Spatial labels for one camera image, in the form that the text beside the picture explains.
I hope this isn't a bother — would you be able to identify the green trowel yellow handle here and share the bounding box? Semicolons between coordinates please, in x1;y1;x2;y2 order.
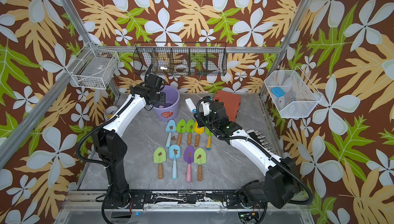
205;128;213;151

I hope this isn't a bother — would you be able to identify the purple trowel pink handle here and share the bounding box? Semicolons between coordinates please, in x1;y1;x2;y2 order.
155;103;172;109
184;146;195;183

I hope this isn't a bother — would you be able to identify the purple plastic bucket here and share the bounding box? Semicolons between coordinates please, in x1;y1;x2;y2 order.
152;85;180;121

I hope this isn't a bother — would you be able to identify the red plastic tool case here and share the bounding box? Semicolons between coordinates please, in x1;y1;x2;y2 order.
214;90;241;122

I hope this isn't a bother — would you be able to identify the blue trowel blue handle back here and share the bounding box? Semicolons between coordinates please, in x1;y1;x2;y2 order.
165;119;176;148

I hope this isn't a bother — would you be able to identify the white wire basket left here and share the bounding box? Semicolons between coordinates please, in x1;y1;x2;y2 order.
66;43;120;90

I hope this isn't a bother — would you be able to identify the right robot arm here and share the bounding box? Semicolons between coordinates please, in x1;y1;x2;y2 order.
194;96;314;209

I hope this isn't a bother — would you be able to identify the blue trowel blue handle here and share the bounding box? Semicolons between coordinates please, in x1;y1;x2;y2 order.
165;119;176;148
169;145;181;180

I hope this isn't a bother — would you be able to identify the white brush blue handle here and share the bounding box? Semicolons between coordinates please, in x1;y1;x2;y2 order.
185;98;197;114

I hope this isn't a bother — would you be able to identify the black wire basket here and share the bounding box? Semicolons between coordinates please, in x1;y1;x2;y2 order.
131;42;228;76

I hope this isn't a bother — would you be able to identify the blue item in basket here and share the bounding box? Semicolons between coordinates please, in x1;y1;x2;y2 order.
271;86;286;98

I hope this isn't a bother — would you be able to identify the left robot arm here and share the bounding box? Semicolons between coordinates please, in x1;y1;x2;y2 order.
76;74;165;207

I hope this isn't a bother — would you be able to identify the green trowel wooden handle left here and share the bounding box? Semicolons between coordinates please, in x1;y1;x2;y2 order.
176;119;186;146

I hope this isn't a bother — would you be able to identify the lime trowel wooden handle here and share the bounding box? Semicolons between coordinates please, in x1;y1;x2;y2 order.
153;147;166;179
194;148;207;181

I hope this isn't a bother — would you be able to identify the blue trowel blue handle front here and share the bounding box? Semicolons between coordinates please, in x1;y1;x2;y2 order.
169;145;181;180

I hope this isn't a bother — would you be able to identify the purple trowel pink handle back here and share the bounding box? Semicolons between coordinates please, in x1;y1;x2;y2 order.
155;103;172;109

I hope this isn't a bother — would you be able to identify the yellow tape roll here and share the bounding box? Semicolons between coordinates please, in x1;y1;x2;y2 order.
104;106;119;120

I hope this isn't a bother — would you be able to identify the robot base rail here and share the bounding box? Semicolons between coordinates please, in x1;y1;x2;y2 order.
66;189;268;210

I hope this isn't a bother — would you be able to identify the purple trowel pink handle front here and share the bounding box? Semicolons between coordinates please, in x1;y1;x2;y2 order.
184;146;195;183

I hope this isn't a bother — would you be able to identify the green trowel wooden handle right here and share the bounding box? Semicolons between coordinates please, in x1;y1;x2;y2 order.
186;119;196;146

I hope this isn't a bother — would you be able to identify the green trowel wooden handle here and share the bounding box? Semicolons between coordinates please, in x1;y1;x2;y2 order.
186;119;196;146
176;119;186;146

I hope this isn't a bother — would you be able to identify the yellow trowel wooden handle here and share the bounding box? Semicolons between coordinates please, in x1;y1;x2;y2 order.
195;121;205;147

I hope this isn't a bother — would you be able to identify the white wire basket right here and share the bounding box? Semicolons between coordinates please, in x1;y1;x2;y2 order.
264;68;323;119

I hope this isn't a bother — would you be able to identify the white wire basket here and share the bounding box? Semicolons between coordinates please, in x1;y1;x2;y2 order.
66;43;120;90
264;68;323;119

